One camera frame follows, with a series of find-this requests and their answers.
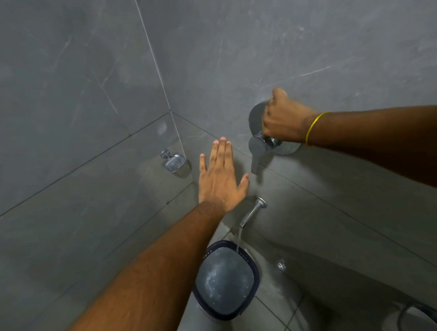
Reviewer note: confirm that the dark blue water bucket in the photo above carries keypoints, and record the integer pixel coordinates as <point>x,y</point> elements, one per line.
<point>225,281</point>

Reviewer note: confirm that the person's right hand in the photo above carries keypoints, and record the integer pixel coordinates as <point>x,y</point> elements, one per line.
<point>286,118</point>

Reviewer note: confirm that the person's left little finger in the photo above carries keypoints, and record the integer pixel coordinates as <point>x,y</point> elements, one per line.
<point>202,163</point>

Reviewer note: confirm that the chrome shower mixer valve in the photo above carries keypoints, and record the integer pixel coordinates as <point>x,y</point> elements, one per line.
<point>259,140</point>

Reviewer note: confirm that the person's right forearm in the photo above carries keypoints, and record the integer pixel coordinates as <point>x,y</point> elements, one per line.
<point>383,142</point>

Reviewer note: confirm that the white and blue mug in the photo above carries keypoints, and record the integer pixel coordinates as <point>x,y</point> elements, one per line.
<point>416,319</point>

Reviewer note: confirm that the chrome water spout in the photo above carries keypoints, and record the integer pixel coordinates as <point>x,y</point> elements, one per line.
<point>251,213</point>

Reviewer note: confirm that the person's right thumb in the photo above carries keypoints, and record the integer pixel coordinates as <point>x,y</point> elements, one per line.
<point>279,93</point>

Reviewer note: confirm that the person's left hand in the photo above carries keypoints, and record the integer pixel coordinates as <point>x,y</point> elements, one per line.
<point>218,185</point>

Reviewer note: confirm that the person's left forearm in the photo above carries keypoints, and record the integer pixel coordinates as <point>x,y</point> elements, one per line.
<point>144,286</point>

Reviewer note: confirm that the chrome soap dish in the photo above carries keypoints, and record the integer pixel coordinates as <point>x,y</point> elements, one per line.
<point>173,160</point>

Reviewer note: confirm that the yellow wrist band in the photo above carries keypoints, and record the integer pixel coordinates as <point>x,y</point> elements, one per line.
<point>312,127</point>

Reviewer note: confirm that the person's left thumb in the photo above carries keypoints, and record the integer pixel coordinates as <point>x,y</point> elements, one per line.
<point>243,184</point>

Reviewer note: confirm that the person's left middle finger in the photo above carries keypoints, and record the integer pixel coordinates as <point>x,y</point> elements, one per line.
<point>221,151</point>

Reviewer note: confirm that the chrome floor drain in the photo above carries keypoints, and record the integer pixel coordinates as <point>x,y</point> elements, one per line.
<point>281,265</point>

